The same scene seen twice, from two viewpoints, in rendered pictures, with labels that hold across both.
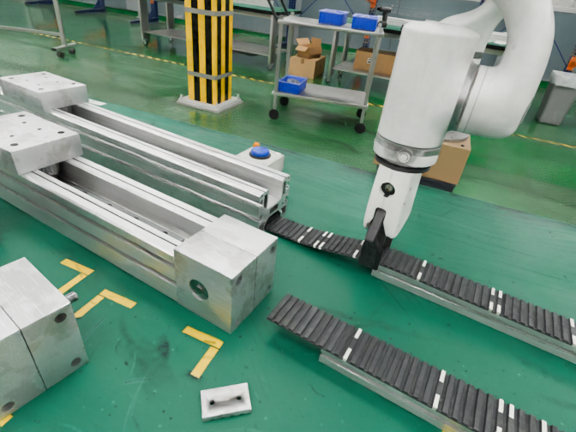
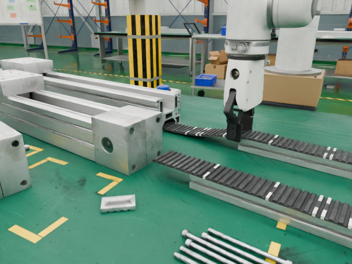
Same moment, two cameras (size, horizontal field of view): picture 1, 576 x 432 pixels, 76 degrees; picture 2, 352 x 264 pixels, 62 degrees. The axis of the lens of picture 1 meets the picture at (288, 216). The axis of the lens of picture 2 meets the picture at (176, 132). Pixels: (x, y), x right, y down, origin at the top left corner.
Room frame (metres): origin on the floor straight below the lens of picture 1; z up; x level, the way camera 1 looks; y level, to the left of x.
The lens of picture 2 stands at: (-0.14, -0.10, 1.04)
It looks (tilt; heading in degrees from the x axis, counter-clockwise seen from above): 21 degrees down; 9
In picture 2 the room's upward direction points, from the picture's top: straight up
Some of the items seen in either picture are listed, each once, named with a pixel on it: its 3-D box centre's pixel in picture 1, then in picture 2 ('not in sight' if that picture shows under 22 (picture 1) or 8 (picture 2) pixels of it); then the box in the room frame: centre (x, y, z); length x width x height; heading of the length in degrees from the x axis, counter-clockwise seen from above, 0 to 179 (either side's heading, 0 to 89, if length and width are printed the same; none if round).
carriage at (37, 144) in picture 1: (24, 147); (9, 86); (0.57, 0.47, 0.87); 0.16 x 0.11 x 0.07; 63
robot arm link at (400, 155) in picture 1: (405, 147); (246, 47); (0.47, -0.14, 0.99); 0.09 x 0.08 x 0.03; 153
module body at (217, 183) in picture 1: (121, 143); (71, 91); (0.74, 0.38, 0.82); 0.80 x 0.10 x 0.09; 63
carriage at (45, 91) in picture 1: (45, 95); (28, 69); (0.85, 0.61, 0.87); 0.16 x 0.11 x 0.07; 63
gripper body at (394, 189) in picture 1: (393, 188); (243, 79); (0.47, -0.15, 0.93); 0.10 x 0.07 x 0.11; 153
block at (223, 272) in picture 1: (232, 266); (132, 135); (0.38, 0.07, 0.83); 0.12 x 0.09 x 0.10; 153
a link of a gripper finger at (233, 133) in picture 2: (369, 253); (232, 127); (0.43, -0.13, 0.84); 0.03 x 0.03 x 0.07; 63
